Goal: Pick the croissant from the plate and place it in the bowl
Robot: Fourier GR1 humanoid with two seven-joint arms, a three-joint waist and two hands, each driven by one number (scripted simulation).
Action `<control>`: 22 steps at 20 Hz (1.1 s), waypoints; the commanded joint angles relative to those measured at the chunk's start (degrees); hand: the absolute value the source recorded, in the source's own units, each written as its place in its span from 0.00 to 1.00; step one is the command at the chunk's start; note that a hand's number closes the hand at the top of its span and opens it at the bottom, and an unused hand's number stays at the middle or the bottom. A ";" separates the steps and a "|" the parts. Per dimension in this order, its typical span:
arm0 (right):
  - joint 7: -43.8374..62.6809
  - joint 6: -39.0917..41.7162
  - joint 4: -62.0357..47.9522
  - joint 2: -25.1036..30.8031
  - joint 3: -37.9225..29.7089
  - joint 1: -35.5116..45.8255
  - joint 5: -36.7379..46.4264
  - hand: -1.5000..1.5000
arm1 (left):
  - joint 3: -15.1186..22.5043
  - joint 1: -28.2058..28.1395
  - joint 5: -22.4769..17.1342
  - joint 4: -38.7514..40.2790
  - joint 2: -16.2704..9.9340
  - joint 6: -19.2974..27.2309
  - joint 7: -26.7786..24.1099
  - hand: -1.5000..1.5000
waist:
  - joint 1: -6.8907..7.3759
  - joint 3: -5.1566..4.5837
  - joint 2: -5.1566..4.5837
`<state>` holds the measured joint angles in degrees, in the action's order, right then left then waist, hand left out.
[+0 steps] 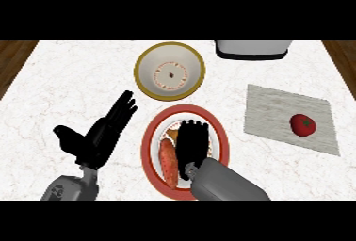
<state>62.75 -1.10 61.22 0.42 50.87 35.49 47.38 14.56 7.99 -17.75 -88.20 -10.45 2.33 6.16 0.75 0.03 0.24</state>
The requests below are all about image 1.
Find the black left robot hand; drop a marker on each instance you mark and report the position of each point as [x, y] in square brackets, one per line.
[102, 135]

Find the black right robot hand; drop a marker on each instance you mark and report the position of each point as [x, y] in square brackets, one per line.
[192, 147]

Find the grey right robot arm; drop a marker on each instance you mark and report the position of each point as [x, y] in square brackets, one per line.
[225, 181]

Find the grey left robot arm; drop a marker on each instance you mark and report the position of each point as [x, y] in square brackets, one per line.
[71, 186]

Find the orange brown croissant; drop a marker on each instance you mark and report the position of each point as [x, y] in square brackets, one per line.
[169, 158]

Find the red rimmed white plate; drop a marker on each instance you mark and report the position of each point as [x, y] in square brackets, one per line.
[155, 147]

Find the yellow rimmed white bowl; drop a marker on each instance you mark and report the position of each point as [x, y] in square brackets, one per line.
[170, 71]

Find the grey cloth placemat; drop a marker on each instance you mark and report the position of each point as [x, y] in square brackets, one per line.
[282, 117]

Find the red tomato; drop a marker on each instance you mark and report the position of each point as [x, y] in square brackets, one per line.
[303, 125]

